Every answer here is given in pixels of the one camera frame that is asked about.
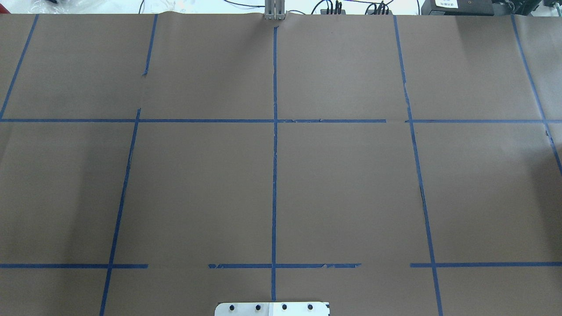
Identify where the black computer box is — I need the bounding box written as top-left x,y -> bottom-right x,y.
421,0 -> 545,16

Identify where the aluminium frame post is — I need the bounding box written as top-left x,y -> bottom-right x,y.
264,0 -> 286,21

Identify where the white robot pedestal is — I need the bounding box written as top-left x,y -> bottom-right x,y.
214,302 -> 331,316

